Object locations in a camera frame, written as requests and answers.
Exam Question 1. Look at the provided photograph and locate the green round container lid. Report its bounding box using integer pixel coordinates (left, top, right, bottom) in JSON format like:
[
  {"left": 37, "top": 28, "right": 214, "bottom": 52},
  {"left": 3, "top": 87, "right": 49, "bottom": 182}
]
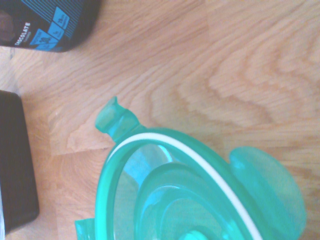
[{"left": 74, "top": 96, "right": 307, "bottom": 240}]

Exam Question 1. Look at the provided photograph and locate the black tray clear lid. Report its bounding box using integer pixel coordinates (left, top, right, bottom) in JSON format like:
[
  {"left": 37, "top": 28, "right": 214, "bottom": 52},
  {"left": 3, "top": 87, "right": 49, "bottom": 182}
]
[{"left": 0, "top": 89, "right": 41, "bottom": 236}]

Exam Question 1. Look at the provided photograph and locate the black Vega protein tub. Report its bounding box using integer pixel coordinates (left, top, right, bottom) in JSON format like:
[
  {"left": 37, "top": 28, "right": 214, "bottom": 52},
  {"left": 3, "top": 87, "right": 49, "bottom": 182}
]
[{"left": 0, "top": 0, "right": 102, "bottom": 54}]

